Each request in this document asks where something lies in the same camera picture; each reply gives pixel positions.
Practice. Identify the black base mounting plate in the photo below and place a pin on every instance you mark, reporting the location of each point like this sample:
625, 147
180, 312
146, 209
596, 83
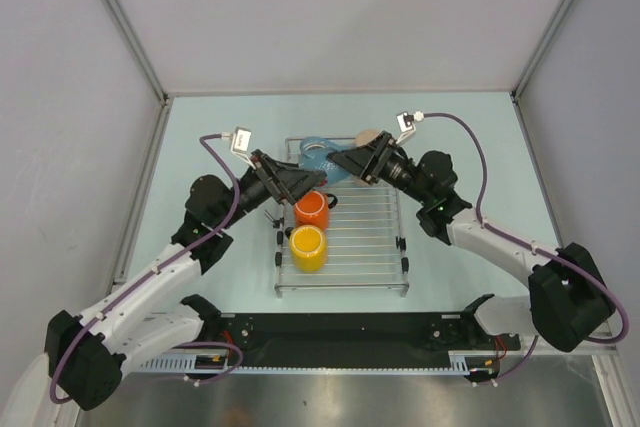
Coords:
413, 335

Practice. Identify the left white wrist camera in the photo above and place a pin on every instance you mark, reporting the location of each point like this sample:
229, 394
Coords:
239, 141

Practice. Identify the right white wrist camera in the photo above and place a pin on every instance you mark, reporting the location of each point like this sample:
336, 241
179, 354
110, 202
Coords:
407, 125

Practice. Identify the yellow mug black handle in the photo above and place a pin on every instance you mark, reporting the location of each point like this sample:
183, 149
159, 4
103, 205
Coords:
308, 247

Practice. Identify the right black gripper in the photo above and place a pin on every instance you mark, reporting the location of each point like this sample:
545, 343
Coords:
356, 159

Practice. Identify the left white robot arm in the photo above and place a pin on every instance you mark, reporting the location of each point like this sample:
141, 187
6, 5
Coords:
91, 352

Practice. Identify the light blue mug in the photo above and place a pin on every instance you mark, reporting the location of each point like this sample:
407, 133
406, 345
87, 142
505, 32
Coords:
313, 155

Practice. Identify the beige printed mug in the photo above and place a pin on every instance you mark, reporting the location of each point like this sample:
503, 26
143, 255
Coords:
365, 136

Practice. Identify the orange mug black handle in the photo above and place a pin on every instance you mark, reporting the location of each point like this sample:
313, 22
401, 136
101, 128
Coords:
314, 209

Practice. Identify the metal wire dish rack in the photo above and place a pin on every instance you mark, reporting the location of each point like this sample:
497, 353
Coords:
366, 244

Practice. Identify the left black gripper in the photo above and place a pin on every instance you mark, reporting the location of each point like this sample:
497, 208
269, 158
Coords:
287, 186

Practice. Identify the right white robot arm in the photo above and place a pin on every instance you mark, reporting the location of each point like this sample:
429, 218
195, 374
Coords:
566, 301

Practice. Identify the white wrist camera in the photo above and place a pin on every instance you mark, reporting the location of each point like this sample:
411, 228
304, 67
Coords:
239, 141
407, 125

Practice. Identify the white slotted cable duct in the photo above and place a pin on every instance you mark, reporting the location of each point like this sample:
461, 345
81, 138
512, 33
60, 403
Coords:
196, 364

